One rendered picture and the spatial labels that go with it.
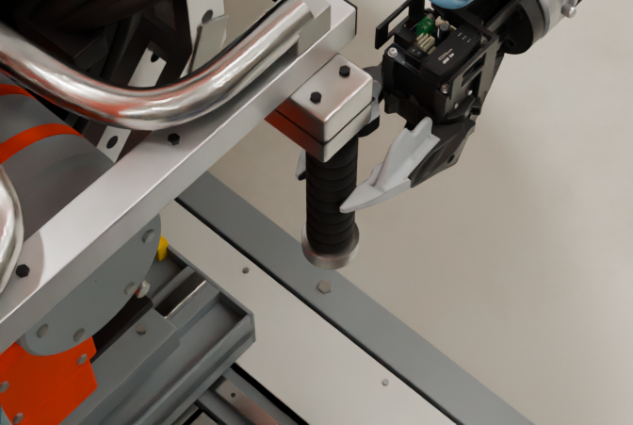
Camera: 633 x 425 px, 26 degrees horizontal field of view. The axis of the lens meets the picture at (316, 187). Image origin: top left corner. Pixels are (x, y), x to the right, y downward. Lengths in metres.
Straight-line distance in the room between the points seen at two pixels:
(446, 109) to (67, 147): 0.27
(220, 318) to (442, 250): 0.37
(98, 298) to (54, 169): 0.10
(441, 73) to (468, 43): 0.03
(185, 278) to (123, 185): 0.90
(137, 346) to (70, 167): 0.71
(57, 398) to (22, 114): 0.46
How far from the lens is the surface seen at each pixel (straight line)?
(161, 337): 1.61
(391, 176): 0.97
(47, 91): 0.82
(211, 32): 1.15
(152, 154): 0.82
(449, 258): 1.91
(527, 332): 1.87
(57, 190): 0.89
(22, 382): 1.26
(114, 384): 1.59
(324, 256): 1.02
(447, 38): 0.97
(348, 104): 0.88
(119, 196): 0.81
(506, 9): 1.01
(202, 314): 1.70
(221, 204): 1.86
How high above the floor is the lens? 1.65
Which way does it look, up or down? 57 degrees down
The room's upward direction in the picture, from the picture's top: straight up
